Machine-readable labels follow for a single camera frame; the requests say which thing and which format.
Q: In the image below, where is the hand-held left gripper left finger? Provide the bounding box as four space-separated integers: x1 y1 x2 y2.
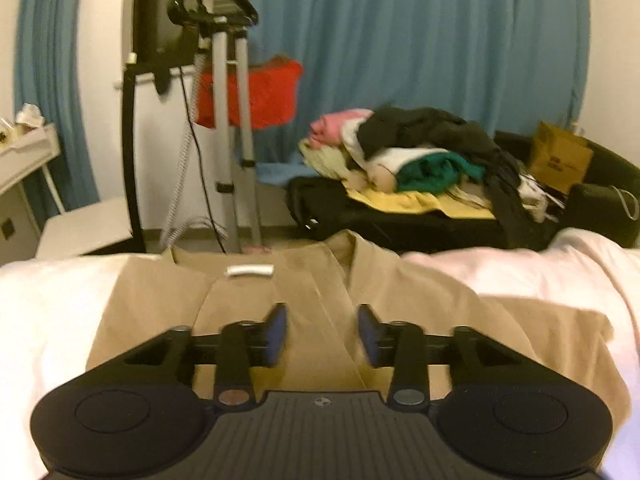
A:
109 303 289 407

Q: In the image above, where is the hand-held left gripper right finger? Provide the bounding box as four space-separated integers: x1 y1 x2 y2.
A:
355 304 506 407

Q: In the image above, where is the beige shirt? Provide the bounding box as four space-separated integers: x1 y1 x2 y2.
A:
85 229 632 441

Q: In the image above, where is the pile of clothes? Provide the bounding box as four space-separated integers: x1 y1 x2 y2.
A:
299 106 566 222

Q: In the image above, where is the black sofa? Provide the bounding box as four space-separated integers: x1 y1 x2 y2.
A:
287 131 640 254

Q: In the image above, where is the white side table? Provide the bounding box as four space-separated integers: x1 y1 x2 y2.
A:
0 103 66 215
34 197 135 259

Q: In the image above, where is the garment steamer stand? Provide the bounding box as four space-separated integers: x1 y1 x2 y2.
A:
161 0 265 254

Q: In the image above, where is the black curved pole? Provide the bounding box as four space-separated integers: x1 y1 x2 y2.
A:
123 53 149 254

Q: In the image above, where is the white bed sheet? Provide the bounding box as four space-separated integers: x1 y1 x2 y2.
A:
0 227 640 480

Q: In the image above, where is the red cloth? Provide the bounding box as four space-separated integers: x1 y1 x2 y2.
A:
195 58 304 130

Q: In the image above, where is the brown cardboard box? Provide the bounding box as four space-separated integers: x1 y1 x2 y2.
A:
528 121 594 195

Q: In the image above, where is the blue curtain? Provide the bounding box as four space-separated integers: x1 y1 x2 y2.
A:
14 0 101 217
249 0 592 187

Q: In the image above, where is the black cable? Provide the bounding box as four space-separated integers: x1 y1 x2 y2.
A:
176 67 229 254

